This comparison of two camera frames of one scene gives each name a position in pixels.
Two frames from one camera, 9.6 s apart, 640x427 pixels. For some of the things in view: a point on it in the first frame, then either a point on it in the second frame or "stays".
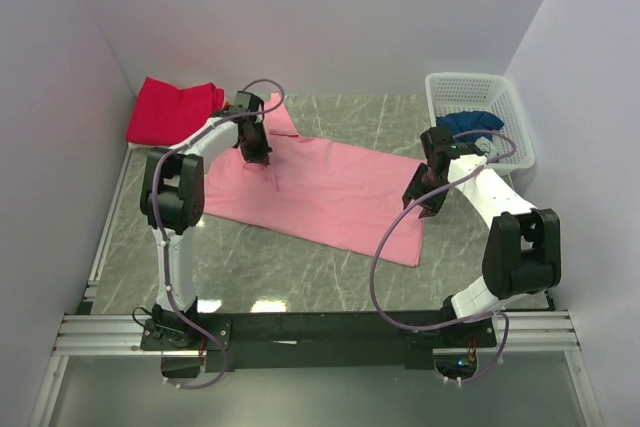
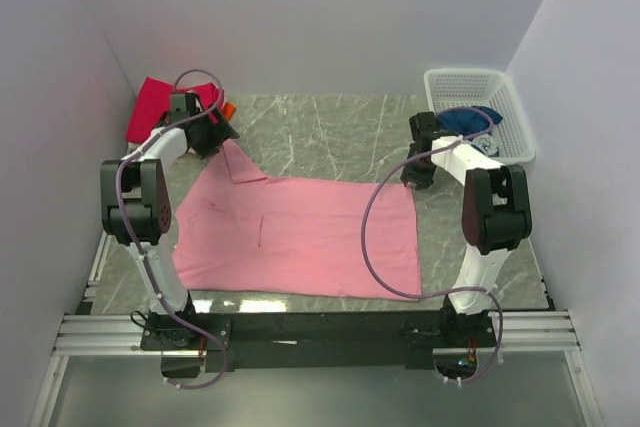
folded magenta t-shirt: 162,114 stays
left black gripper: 260,156 -> 221,132
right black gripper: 414,190 -> 408,175
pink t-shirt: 341,195 -> 291,236
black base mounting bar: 316,341 stays
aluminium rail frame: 94,333 stays
